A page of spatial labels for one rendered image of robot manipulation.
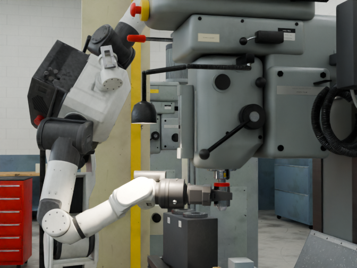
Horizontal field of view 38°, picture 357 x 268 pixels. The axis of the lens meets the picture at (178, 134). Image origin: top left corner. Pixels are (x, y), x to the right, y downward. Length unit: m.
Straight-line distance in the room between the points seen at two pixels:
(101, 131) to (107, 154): 1.46
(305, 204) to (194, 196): 7.42
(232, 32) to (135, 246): 2.06
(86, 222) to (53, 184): 0.15
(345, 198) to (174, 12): 0.74
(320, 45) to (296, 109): 0.20
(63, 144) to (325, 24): 0.84
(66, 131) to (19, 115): 8.89
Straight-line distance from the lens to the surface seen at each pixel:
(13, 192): 5.95
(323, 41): 1.56
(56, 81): 1.71
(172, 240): 1.93
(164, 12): 1.42
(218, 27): 1.43
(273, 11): 1.49
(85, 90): 1.72
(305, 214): 8.91
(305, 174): 8.82
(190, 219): 1.82
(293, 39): 1.50
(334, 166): 1.69
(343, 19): 1.34
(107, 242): 3.23
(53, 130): 1.61
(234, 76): 1.44
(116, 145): 3.19
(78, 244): 2.03
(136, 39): 1.59
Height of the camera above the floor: 1.38
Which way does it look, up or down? 1 degrees up
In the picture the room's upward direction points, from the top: straight up
